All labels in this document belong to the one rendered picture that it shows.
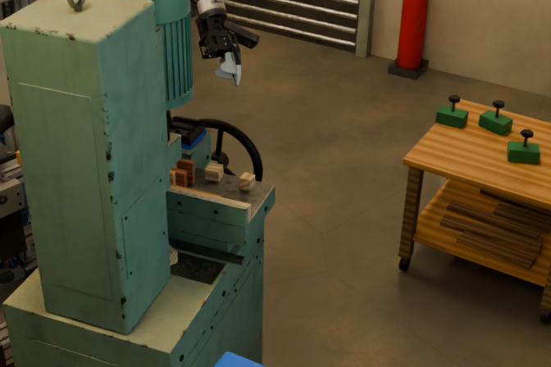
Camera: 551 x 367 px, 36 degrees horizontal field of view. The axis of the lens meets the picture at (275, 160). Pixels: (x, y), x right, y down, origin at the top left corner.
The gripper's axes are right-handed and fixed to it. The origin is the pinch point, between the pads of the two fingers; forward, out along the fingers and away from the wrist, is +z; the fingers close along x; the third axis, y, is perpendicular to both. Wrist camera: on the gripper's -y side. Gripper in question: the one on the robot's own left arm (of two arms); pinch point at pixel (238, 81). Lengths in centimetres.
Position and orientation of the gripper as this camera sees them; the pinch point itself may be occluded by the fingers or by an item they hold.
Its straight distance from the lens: 232.1
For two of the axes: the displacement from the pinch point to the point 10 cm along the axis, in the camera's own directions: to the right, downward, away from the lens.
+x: 4.5, -3.1, -8.4
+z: 2.6, 9.4, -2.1
